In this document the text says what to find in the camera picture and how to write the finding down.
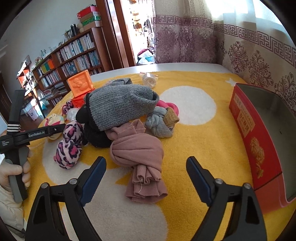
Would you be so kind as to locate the person's left forearm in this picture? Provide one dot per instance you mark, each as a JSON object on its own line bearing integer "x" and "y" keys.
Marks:
{"x": 9, "y": 208}

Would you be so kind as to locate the large grey knit sock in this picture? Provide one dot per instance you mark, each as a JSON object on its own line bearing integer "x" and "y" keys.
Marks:
{"x": 120, "y": 104}

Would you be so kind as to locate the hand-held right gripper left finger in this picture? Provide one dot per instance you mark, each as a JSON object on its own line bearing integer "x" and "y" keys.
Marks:
{"x": 94, "y": 183}

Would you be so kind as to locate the person's left hand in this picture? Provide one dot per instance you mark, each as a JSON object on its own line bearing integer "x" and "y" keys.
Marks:
{"x": 27, "y": 176}

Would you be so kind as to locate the brown cardboard box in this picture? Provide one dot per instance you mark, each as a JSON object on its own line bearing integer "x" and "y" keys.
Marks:
{"x": 92, "y": 26}

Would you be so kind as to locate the red gift box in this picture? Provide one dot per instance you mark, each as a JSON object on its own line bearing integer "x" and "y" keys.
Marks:
{"x": 86, "y": 11}

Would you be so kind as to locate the white storage box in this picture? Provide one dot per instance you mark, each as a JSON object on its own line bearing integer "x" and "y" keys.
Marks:
{"x": 32, "y": 112}

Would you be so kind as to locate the blue plastic basin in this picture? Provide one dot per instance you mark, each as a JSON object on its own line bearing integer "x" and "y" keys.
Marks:
{"x": 148, "y": 59}

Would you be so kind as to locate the wooden bookshelf with books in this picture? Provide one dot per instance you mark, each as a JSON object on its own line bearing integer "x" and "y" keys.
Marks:
{"x": 76, "y": 49}

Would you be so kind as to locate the purple patterned lace curtain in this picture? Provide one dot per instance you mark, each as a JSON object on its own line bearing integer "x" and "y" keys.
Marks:
{"x": 182, "y": 39}

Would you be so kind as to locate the small grey knotted sock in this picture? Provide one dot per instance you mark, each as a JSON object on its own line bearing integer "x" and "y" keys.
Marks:
{"x": 157, "y": 126}

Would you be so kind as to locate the dusty pink sock bundle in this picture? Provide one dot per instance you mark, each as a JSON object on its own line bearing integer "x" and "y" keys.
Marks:
{"x": 136, "y": 153}

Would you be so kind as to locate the black thermos bottle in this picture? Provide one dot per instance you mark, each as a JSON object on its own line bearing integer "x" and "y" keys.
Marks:
{"x": 74, "y": 30}

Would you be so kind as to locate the dark orange toy cube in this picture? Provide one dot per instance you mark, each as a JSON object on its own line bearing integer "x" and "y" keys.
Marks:
{"x": 77, "y": 102}

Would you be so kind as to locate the light orange toy cube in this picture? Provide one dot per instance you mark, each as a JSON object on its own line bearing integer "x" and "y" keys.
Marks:
{"x": 79, "y": 84}

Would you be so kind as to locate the tape roll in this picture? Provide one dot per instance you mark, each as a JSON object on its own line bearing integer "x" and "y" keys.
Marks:
{"x": 149, "y": 80}

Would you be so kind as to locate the yellow and white blanket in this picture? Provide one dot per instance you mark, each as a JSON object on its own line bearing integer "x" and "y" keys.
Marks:
{"x": 196, "y": 143}

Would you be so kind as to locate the red cardboard box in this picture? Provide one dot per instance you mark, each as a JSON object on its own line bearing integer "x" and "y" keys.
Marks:
{"x": 254, "y": 139}

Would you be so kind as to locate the small orange shelf unit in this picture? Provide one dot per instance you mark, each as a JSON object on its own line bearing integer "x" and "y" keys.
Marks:
{"x": 22, "y": 80}

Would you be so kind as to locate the pink leopard print sock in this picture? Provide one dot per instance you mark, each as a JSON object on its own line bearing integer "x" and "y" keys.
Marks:
{"x": 69, "y": 148}

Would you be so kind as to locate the cream patterned curtain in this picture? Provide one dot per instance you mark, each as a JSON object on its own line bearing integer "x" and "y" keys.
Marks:
{"x": 254, "y": 53}

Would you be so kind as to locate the white plastic bag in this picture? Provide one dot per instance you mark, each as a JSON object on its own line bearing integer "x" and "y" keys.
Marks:
{"x": 72, "y": 114}

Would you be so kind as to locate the pastel striped sock ball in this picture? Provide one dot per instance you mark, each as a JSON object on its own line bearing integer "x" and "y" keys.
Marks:
{"x": 54, "y": 120}

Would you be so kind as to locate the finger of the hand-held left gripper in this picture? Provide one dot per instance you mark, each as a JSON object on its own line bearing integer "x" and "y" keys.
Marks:
{"x": 56, "y": 130}

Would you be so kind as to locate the green gift box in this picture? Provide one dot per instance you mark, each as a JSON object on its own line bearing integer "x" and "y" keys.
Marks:
{"x": 91, "y": 21}

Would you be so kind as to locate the black fuzzy sock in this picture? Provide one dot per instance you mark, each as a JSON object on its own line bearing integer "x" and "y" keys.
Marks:
{"x": 97, "y": 139}

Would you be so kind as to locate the wooden door frame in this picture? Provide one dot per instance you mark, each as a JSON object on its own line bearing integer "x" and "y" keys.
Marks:
{"x": 113, "y": 34}

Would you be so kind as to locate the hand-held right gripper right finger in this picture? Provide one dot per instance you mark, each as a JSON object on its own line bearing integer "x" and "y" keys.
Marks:
{"x": 198, "y": 183}

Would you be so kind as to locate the knotted pink foam tube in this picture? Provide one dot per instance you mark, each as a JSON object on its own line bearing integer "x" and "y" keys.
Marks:
{"x": 172, "y": 106}

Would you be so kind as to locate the small tan woven pouch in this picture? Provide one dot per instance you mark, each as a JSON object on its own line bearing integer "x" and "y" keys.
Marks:
{"x": 171, "y": 117}

